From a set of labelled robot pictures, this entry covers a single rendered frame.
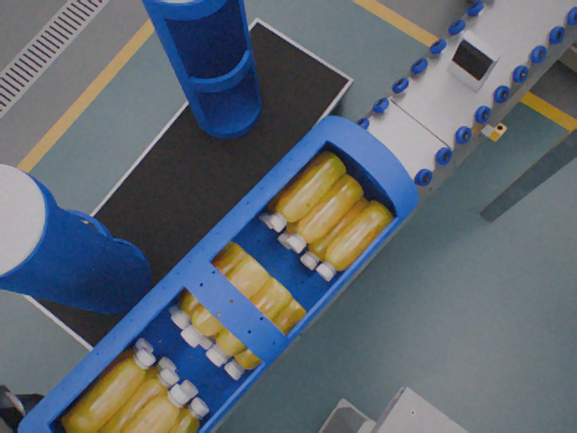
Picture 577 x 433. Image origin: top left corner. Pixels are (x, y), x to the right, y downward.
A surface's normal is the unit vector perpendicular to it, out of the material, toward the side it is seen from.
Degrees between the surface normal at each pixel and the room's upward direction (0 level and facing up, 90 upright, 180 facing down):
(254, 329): 35
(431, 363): 0
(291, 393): 0
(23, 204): 0
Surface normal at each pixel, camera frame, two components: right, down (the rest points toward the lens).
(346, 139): -0.26, -0.44
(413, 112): -0.04, -0.25
